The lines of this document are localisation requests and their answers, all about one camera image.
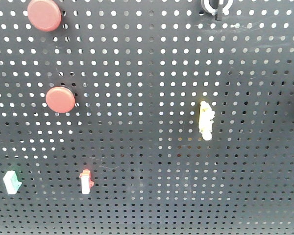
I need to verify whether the red mushroom button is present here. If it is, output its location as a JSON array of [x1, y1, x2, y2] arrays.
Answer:
[[46, 87, 75, 113], [27, 0, 61, 32]]

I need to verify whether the black perforated pegboard panel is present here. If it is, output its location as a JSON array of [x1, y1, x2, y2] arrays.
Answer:
[[0, 0, 294, 235]]

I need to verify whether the yellow toggle switch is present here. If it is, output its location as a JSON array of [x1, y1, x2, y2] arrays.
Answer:
[[198, 100, 215, 141]]

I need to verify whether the white red rocker switch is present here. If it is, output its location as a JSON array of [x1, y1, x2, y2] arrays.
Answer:
[[79, 169, 94, 194]]

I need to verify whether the black rotary selector switch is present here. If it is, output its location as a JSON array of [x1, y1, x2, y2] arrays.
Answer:
[[200, 0, 234, 21]]

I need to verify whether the white green rocker switch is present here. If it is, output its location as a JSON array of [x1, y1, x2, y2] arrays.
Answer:
[[3, 170, 22, 195]]

